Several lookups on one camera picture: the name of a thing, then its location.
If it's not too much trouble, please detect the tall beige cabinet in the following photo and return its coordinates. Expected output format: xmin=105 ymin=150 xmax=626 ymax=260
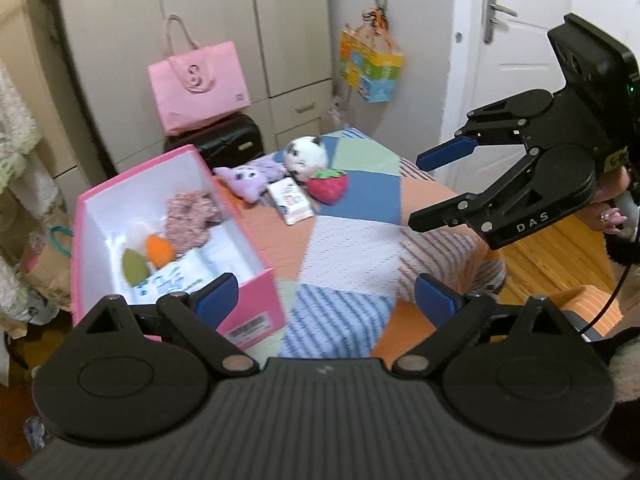
xmin=0 ymin=0 xmax=96 ymax=196

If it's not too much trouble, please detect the patchwork blanket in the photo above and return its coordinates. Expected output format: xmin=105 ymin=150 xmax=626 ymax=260
xmin=220 ymin=127 xmax=506 ymax=361

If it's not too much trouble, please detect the black suitcase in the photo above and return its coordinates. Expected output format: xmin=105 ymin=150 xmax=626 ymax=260
xmin=164 ymin=112 xmax=265 ymax=168

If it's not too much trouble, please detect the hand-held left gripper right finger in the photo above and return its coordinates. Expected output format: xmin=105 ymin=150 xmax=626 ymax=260
xmin=392 ymin=273 xmax=563 ymax=373

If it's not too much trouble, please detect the purple plush toy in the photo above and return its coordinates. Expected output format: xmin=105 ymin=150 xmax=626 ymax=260
xmin=212 ymin=156 xmax=285 ymax=205

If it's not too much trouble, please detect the small white wipes packet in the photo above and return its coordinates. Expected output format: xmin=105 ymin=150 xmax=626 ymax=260
xmin=267 ymin=177 xmax=315 ymax=225

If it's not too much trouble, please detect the printed paper sheet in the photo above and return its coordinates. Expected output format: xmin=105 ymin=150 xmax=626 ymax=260
xmin=197 ymin=232 xmax=256 ymax=281

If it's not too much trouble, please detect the pink floral scrunchie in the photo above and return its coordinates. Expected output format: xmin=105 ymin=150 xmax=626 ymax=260
xmin=165 ymin=191 xmax=223 ymax=251

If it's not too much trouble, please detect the blue and white tissue packet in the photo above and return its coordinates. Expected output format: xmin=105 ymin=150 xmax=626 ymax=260
xmin=129 ymin=250 xmax=226 ymax=306

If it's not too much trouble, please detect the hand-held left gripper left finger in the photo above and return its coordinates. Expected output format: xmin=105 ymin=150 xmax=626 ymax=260
xmin=85 ymin=272 xmax=258 ymax=377

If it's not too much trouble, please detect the pink storage box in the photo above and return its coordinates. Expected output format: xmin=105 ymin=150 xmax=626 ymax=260
xmin=70 ymin=144 xmax=287 ymax=351

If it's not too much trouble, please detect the black cable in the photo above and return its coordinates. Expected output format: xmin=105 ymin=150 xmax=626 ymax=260
xmin=580 ymin=255 xmax=632 ymax=333

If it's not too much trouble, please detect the brown paper bag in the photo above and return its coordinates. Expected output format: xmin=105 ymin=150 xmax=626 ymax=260
xmin=17 ymin=225 xmax=76 ymax=311

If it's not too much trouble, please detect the light wooden wardrobe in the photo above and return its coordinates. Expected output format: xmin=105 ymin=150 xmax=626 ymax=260
xmin=50 ymin=0 xmax=336 ymax=181

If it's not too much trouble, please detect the white plastic bag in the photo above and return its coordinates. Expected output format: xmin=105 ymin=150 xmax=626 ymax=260
xmin=327 ymin=95 xmax=351 ymax=128

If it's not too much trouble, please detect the person's right hand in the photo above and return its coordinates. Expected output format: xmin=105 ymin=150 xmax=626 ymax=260
xmin=592 ymin=167 xmax=632 ymax=231

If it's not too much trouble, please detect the silver door handle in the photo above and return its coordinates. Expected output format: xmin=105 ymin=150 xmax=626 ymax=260
xmin=482 ymin=0 xmax=519 ymax=45

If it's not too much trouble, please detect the green makeup sponge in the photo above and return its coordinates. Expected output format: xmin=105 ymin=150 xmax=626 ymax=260
xmin=120 ymin=249 xmax=151 ymax=288

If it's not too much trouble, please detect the colourful paper gift bag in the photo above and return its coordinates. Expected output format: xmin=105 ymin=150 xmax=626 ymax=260
xmin=339 ymin=2 xmax=405 ymax=104

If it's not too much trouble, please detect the orange striped cloth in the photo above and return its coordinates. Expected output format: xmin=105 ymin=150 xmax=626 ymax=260
xmin=562 ymin=285 xmax=623 ymax=341

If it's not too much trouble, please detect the pink tote bag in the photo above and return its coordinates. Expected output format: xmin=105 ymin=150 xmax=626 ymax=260
xmin=148 ymin=14 xmax=252 ymax=136

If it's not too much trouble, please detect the orange makeup sponge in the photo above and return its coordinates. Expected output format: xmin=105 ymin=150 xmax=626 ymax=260
xmin=145 ymin=235 xmax=176 ymax=268

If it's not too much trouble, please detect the white and black cat plush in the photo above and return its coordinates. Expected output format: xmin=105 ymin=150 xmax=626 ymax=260
xmin=284 ymin=136 xmax=331 ymax=183

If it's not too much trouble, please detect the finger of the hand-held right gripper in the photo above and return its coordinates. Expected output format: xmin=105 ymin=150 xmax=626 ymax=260
xmin=416 ymin=92 xmax=556 ymax=171
xmin=408 ymin=150 xmax=547 ymax=233

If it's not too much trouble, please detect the red strawberry plush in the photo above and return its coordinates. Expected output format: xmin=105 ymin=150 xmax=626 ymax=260
xmin=306 ymin=167 xmax=350 ymax=206

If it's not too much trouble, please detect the fluffy cream and green robe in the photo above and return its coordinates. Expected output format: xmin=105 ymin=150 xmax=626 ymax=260
xmin=0 ymin=57 xmax=66 ymax=321

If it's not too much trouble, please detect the white door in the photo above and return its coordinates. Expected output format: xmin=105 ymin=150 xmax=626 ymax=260
xmin=440 ymin=0 xmax=640 ymax=196

